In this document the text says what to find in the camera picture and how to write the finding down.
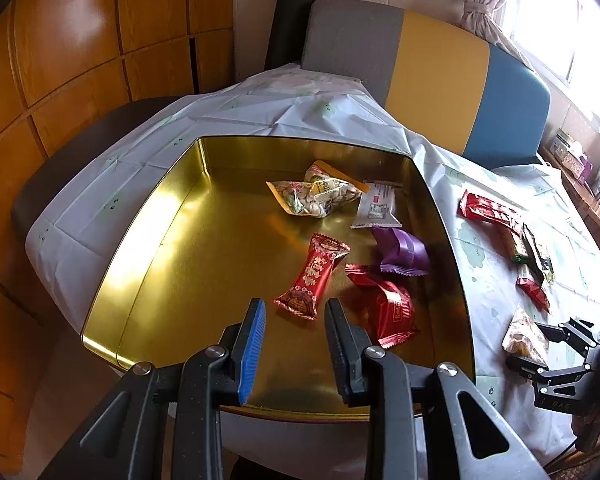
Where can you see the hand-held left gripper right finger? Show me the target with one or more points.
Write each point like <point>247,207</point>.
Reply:
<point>337,345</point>

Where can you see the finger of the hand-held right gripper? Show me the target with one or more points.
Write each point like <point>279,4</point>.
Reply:
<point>525,365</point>
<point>575,332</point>

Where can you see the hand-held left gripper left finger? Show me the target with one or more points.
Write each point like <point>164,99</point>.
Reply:
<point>252,350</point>

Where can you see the brown pastry packet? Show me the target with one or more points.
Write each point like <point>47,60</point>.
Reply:
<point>522,335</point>

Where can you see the small red snack packet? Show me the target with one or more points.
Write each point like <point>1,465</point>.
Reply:
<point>535,295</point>

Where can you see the square red snack packet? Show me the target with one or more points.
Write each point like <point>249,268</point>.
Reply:
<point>390,310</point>

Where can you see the red gold-patterned candy packet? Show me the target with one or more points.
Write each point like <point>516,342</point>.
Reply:
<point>312,277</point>

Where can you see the dark gold-backed snack packet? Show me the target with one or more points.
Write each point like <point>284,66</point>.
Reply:
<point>537,255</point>

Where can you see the gold tin box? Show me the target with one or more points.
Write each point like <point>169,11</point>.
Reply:
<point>220,260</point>

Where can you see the purple snack packet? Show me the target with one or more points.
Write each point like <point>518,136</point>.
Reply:
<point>402,255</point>

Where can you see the white red-label snack packet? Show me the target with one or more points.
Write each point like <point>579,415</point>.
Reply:
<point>377,207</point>

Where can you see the long red snack packet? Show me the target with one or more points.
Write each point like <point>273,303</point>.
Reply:
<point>490,210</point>

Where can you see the wooden side desk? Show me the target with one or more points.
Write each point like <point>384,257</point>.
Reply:
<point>590,200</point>

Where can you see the small purple box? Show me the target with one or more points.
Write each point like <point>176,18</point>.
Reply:
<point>585,170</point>

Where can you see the tissue box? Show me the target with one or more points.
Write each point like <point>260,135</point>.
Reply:
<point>567,152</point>

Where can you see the white plastic tablecloth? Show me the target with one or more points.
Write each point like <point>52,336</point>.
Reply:
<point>130,160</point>

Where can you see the grey yellow blue chair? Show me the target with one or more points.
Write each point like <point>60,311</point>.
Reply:
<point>430,70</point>

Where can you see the window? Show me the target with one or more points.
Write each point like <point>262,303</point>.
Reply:
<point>565,25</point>

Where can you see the black rolled mat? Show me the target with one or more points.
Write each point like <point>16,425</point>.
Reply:
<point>290,20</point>

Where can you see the wooden wardrobe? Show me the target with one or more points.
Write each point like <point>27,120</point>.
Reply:
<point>80,60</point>

